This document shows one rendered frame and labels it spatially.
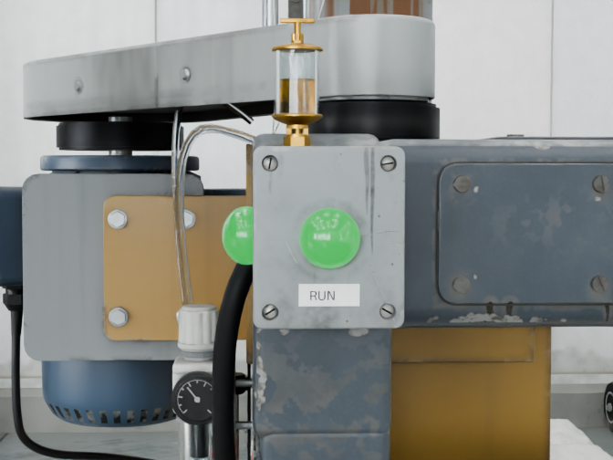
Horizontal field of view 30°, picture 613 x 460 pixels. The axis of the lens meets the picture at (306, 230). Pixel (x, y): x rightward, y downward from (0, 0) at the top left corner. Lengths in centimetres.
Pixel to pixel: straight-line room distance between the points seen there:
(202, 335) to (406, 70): 24
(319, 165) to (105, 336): 49
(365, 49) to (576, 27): 533
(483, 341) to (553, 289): 25
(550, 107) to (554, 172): 535
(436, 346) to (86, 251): 32
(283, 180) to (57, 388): 56
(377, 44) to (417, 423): 34
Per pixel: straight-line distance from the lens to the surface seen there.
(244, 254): 57
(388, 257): 56
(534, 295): 63
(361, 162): 56
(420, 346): 87
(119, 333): 100
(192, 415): 82
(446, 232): 62
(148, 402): 105
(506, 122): 592
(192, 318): 83
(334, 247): 55
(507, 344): 88
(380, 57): 73
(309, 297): 56
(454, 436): 94
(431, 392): 93
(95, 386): 105
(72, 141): 106
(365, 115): 72
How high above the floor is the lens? 132
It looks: 3 degrees down
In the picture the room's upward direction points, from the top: straight up
